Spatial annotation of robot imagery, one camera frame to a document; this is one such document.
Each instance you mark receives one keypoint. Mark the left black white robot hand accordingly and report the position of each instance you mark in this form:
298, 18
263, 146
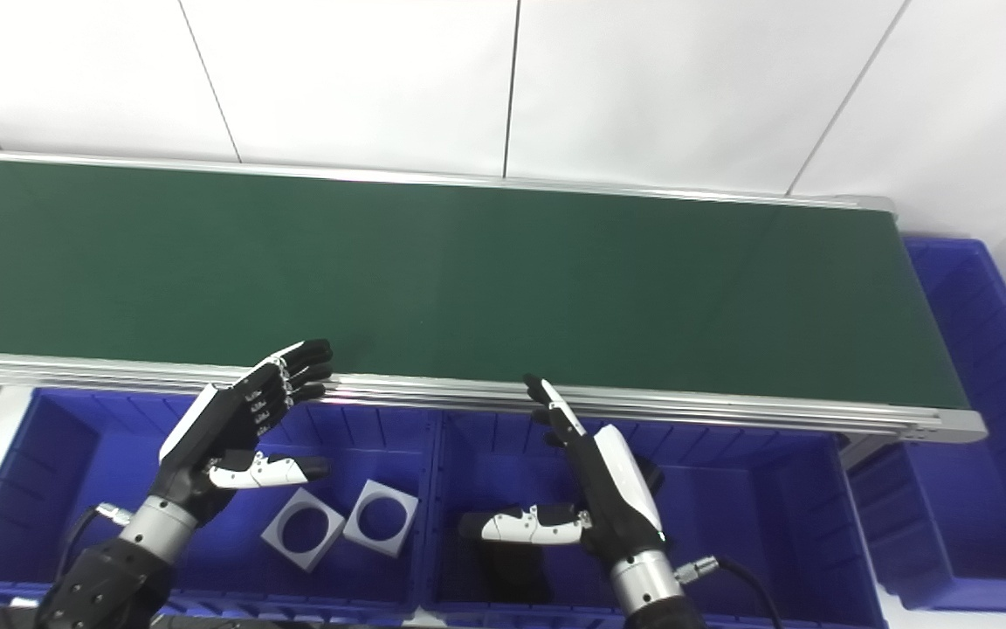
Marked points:
215, 437

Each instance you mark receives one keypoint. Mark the blue plastic bin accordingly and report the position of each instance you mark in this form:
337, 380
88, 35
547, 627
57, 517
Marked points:
983, 489
756, 533
58, 489

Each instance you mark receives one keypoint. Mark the white square part round hole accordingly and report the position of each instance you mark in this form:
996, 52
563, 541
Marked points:
405, 511
276, 533

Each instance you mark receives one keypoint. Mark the green conveyor belt aluminium frame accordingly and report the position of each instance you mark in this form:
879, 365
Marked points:
433, 271

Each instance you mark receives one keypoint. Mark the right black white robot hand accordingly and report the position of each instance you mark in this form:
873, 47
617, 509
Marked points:
621, 489

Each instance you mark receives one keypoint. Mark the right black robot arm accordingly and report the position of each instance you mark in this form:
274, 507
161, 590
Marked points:
647, 590

